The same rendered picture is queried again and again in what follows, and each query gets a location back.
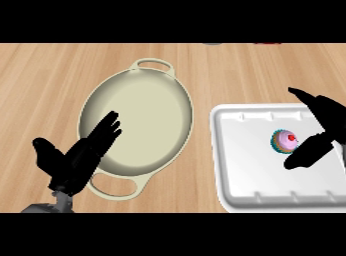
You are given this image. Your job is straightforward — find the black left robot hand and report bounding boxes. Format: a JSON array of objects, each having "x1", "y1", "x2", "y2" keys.
[{"x1": 32, "y1": 110, "x2": 125, "y2": 198}]

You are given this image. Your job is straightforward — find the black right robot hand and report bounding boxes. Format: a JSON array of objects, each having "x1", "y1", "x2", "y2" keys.
[{"x1": 283, "y1": 86, "x2": 346, "y2": 171}]

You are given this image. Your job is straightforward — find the pink frosted cupcake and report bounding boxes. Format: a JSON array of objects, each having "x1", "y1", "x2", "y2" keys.
[{"x1": 269, "y1": 129, "x2": 300, "y2": 155}]

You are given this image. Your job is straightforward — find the cream oval pot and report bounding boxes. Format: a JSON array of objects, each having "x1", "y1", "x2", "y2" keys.
[{"x1": 77, "y1": 57, "x2": 196, "y2": 202}]

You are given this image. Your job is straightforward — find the white tray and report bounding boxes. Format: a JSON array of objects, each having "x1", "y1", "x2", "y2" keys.
[{"x1": 209, "y1": 102, "x2": 346, "y2": 214}]

